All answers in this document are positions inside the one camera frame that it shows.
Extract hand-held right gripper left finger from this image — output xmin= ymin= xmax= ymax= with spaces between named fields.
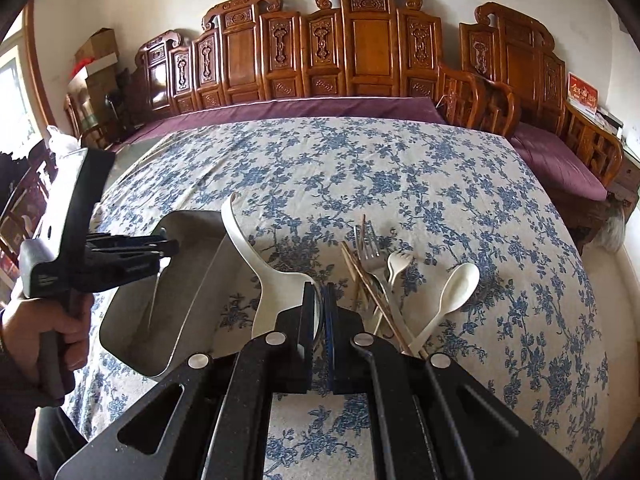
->
xmin=52 ymin=282 xmax=321 ymax=480

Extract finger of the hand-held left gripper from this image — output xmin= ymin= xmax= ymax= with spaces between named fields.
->
xmin=86 ymin=256 xmax=162 ymax=292
xmin=85 ymin=232 xmax=180 ymax=263

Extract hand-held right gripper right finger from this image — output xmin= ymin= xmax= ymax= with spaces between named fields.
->
xmin=321 ymin=282 xmax=583 ymax=480

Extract white smiley rice paddle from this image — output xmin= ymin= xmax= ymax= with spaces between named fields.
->
xmin=221 ymin=192 xmax=321 ymax=341

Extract metal tray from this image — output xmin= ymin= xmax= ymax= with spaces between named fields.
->
xmin=98 ymin=210 xmax=228 ymax=378

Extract metal fork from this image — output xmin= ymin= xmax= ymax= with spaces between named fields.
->
xmin=353 ymin=224 xmax=416 ymax=356

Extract white plastic fork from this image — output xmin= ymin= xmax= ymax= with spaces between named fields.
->
xmin=370 ymin=251 xmax=416 ymax=336

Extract white plastic spoon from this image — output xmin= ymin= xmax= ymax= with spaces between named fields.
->
xmin=407 ymin=262 xmax=481 ymax=358

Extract person's left forearm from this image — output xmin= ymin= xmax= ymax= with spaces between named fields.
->
xmin=0 ymin=310 xmax=46 ymax=461

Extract person's left hand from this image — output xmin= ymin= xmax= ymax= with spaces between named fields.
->
xmin=0 ymin=292 xmax=94 ymax=386

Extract dark wooden dining chair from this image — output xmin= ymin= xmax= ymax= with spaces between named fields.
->
xmin=64 ymin=92 xmax=119 ymax=149
xmin=0 ymin=142 xmax=57 ymax=271

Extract white plastic bag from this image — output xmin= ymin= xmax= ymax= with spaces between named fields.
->
xmin=46 ymin=125 xmax=83 ymax=155

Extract brown cardboard box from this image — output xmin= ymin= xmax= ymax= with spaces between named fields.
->
xmin=82 ymin=67 xmax=121 ymax=111

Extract window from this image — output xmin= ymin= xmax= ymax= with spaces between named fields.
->
xmin=0 ymin=45 xmax=31 ymax=141

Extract white and red box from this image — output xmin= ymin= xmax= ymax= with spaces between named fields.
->
xmin=66 ymin=55 xmax=121 ymax=83

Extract carved dark wooden armchair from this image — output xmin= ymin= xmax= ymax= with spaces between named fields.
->
xmin=134 ymin=30 xmax=196 ymax=118

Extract open cardboard box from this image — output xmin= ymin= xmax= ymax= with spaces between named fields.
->
xmin=75 ymin=27 xmax=120 ymax=63

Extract blue floral tablecloth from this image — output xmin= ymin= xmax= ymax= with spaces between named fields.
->
xmin=65 ymin=115 xmax=613 ymax=480

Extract person's dark trousers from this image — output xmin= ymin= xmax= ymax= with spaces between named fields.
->
xmin=30 ymin=405 xmax=101 ymax=480

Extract carved wooden bench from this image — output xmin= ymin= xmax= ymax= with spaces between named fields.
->
xmin=300 ymin=0 xmax=446 ymax=98
xmin=192 ymin=0 xmax=303 ymax=108
xmin=459 ymin=2 xmax=626 ymax=201

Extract purple seat cushion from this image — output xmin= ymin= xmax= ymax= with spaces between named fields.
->
xmin=509 ymin=122 xmax=609 ymax=202

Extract translucent plastic bag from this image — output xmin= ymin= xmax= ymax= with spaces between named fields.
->
xmin=596 ymin=204 xmax=627 ymax=252

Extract wooden side table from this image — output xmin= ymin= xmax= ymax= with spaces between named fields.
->
xmin=597 ymin=125 xmax=640 ymax=211

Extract stack of papers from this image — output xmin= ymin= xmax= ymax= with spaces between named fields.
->
xmin=596 ymin=106 xmax=626 ymax=137

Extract wooden window frame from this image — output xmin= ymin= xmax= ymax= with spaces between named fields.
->
xmin=22 ymin=0 xmax=58 ymax=128

